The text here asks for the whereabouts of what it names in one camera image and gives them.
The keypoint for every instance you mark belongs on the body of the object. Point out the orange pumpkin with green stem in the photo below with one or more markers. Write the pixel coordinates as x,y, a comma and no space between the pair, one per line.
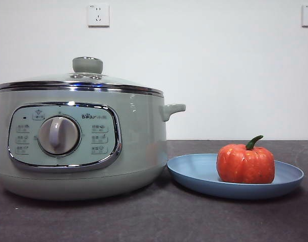
244,166

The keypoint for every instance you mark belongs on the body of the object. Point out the pale green electric steamer pot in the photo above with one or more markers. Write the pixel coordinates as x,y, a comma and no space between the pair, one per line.
133,141

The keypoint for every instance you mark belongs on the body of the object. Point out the glass lid with green knob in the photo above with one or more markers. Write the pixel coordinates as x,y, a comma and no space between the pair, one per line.
88,65

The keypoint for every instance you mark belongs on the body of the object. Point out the blue plate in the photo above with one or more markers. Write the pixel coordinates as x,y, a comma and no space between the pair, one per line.
194,174

